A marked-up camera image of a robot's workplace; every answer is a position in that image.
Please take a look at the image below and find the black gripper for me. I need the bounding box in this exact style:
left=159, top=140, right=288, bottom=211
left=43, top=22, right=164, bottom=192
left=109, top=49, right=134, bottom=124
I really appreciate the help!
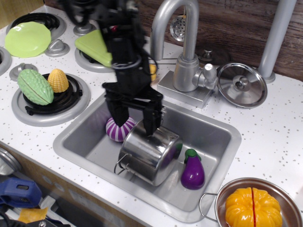
left=102, top=61, right=163, bottom=136

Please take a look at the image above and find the stainless steel pot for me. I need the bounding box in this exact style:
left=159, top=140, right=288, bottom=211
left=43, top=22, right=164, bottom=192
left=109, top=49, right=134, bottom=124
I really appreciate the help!
left=114, top=120, right=183, bottom=186

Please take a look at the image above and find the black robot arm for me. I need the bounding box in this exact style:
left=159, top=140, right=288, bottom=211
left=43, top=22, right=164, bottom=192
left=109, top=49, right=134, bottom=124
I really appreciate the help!
left=58, top=0, right=163, bottom=136

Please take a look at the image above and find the silver sink basin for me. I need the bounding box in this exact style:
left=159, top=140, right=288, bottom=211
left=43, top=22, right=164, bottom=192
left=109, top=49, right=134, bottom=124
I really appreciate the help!
left=53, top=96, right=241, bottom=223

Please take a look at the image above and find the steel pot lid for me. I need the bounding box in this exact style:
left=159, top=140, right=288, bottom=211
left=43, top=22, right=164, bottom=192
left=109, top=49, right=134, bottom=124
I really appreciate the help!
left=217, top=62, right=267, bottom=108

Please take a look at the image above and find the purple white striped onion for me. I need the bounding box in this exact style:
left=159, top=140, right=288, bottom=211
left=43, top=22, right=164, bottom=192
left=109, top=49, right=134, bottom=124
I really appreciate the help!
left=106, top=117, right=135, bottom=142

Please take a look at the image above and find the yellow toy bell pepper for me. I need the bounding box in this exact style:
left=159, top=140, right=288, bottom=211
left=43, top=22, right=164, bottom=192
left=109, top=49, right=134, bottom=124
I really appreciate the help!
left=149, top=64, right=157, bottom=81

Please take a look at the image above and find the silver toy faucet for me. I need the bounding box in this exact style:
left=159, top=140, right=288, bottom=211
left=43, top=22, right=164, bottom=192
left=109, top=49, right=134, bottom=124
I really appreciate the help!
left=150, top=0, right=218, bottom=108

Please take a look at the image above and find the front left stove burner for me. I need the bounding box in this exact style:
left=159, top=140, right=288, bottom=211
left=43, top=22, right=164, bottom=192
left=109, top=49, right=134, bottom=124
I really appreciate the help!
left=12, top=73, right=90, bottom=127

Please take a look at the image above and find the stove burner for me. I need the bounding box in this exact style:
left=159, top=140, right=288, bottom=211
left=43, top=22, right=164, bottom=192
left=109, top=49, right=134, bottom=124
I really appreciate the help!
left=0, top=47, right=12, bottom=75
left=6, top=12, right=66, bottom=41
left=12, top=73, right=90, bottom=127
left=75, top=49, right=114, bottom=73

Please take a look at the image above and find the back right stove burner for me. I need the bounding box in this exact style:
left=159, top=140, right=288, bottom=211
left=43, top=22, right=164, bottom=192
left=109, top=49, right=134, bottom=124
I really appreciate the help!
left=75, top=49, right=114, bottom=73

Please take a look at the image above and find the green cutting board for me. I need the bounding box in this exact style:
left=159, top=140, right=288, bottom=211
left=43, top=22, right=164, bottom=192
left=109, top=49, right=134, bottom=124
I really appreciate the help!
left=75, top=30, right=112, bottom=67

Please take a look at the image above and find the purple toy eggplant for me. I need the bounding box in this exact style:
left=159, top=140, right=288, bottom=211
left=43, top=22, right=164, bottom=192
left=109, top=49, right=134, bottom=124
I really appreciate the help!
left=180, top=148, right=205, bottom=190

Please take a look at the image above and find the yellow toy corn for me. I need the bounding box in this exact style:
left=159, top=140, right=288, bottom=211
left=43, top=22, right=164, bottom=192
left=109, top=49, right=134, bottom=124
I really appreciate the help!
left=47, top=69, right=69, bottom=93

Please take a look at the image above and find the red toy pepper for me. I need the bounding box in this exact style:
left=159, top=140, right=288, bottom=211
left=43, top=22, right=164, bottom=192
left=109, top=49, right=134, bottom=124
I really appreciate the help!
left=110, top=26, right=118, bottom=33

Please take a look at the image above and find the perforated steel strainer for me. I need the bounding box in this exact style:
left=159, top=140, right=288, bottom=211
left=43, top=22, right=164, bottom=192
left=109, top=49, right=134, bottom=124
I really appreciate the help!
left=169, top=15, right=186, bottom=42

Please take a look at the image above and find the grey stove knob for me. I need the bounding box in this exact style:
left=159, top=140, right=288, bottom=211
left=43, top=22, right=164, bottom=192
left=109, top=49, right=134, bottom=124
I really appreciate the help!
left=9, top=63, right=38, bottom=82
left=73, top=23, right=96, bottom=36
left=45, top=39, right=70, bottom=57

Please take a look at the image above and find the green bitter gourd toy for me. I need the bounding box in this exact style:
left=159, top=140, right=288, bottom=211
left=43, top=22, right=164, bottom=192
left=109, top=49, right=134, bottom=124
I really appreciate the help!
left=18, top=69, right=54, bottom=105

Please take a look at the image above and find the back left stove burner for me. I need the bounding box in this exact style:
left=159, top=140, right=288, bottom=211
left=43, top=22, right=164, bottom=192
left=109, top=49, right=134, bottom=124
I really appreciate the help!
left=6, top=12, right=66, bottom=41

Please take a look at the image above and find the light green plate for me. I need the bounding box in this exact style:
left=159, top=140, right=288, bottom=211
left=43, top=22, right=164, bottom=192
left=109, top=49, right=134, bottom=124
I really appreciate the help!
left=5, top=22, right=52, bottom=58

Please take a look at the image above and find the silver round knob lower left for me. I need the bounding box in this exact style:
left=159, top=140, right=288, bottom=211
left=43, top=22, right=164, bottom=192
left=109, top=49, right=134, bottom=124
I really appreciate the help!
left=0, top=148, right=22, bottom=176

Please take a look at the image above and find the far left stove burner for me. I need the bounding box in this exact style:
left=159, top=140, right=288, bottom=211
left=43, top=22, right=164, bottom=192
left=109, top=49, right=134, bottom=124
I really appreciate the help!
left=0, top=47, right=12, bottom=75

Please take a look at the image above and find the orange toy pumpkin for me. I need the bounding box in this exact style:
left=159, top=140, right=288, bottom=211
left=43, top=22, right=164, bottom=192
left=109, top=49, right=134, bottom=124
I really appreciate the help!
left=225, top=187, right=283, bottom=227

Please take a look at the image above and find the blue clamp tool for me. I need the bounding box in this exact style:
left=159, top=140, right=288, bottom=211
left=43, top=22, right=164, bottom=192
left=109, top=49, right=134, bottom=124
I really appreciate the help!
left=0, top=178, right=42, bottom=208

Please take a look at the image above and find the yellow tape piece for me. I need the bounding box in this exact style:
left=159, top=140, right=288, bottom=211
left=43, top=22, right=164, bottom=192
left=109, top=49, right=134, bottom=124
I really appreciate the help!
left=18, top=208, right=48, bottom=224

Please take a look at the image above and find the grey vertical pole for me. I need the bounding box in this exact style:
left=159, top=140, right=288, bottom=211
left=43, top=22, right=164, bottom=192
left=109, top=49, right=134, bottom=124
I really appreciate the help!
left=258, top=0, right=297, bottom=83

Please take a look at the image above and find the steel bowl with handle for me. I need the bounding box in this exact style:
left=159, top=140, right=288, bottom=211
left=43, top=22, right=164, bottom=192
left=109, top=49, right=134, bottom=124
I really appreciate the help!
left=198, top=177, right=303, bottom=227

